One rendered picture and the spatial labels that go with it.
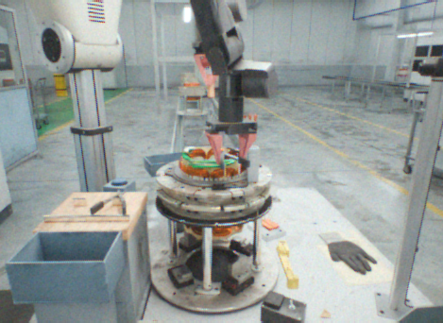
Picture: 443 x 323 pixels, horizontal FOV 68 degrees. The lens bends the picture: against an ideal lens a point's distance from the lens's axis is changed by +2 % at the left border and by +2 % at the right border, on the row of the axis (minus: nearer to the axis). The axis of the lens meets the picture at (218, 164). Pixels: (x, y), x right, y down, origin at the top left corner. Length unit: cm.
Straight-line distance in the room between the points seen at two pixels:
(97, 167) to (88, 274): 61
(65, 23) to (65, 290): 73
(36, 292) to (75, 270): 8
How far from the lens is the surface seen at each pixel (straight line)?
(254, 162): 82
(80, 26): 109
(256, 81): 67
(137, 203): 81
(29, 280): 68
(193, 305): 90
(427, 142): 83
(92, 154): 117
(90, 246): 73
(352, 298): 101
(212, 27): 67
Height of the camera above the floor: 139
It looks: 18 degrees down
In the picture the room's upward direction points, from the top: straight up
